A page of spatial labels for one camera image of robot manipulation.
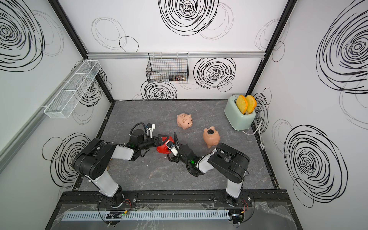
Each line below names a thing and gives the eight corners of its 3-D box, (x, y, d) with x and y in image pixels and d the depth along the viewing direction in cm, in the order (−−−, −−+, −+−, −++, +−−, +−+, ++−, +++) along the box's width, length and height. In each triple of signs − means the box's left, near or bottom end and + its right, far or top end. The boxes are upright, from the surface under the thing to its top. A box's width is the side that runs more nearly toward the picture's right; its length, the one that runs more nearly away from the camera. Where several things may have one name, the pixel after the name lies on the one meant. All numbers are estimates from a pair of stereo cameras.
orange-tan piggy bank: (208, 150, 93) (210, 143, 86) (200, 137, 99) (201, 130, 92) (219, 145, 96) (222, 138, 89) (211, 133, 102) (213, 125, 95)
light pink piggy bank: (176, 130, 103) (176, 122, 96) (177, 120, 109) (176, 113, 102) (192, 130, 103) (192, 122, 96) (192, 120, 109) (192, 113, 102)
